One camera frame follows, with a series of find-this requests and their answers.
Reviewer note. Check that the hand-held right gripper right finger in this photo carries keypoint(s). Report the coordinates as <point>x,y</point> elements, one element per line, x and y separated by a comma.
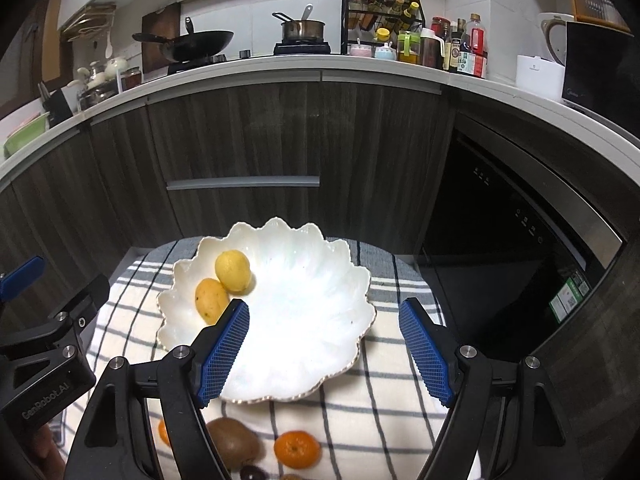
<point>425,355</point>

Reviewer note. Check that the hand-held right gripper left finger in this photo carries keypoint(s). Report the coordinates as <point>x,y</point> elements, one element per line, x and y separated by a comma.
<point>222,355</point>

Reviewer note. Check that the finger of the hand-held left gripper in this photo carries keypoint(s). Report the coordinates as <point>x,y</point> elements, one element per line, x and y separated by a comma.
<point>22,276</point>
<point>82,300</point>

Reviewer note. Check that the brown kiwi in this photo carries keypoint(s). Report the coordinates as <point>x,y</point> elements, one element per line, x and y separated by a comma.
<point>235,442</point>

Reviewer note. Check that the white scalloped bowl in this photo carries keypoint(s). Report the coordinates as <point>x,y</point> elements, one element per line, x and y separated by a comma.
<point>300,310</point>

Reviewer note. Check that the orange mandarin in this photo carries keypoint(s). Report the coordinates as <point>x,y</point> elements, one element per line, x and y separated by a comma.
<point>164,432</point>
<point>296,450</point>

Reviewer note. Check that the dark purple plum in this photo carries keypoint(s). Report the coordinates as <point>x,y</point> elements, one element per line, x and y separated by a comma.
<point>251,474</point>

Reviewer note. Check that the small yellow mango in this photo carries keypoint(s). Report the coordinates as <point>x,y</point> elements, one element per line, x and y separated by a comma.
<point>210,300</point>

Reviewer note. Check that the yellow lemon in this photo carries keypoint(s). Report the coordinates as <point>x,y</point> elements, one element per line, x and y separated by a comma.
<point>233,272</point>

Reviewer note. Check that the checked white tablecloth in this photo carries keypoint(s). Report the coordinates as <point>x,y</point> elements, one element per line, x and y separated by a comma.
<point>360,425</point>

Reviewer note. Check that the green basin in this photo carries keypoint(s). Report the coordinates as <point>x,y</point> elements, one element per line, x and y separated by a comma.
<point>25,135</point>

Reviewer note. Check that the green label sticker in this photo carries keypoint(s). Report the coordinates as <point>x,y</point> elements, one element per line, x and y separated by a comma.
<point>570,296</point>

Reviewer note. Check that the black knife block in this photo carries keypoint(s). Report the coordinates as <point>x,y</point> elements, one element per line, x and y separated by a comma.
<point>57,105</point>

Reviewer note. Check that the stacked steel pots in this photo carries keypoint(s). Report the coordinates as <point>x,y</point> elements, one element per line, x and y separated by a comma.
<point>95,92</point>

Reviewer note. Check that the red jar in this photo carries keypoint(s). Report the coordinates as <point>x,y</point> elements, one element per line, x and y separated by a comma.
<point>131,79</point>

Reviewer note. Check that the dark wood kitchen cabinet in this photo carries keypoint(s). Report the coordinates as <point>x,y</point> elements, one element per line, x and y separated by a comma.
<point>250,130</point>

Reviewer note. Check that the white teapot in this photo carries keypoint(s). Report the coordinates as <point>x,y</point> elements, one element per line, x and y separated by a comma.
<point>115,67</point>

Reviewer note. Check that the black wok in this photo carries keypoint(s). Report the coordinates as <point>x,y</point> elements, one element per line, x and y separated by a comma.
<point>195,44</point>

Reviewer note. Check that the dark wooden cutting board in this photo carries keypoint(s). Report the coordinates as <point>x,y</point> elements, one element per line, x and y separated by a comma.
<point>160,25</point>

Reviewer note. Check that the white box appliance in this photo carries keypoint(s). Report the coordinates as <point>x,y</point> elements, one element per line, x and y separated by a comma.
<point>540,77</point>

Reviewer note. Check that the brown oil jug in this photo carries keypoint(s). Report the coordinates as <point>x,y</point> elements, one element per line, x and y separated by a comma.
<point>432,50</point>

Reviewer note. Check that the blue lidded bowl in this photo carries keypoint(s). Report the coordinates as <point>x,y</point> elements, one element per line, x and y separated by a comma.
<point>385,52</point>

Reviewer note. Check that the dark sauce bottle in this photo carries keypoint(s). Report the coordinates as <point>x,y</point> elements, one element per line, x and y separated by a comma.
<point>455,50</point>

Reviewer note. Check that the pink lidded bowl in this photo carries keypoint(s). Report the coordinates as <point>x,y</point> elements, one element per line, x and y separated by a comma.
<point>360,51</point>

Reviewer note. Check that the black induction cooker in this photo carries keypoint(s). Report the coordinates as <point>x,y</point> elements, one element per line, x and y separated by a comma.
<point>301,48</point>

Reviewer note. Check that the black countertop appliance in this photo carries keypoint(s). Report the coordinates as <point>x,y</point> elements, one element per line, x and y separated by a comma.
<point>600,70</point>

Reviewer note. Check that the steel saucepan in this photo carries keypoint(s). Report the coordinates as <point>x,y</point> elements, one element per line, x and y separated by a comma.
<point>302,30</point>

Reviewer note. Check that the white electric kettle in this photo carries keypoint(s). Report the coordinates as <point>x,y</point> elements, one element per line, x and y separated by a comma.
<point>552,37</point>

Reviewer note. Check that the wall-mounted rack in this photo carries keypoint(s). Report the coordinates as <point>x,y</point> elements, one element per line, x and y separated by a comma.
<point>87,22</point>

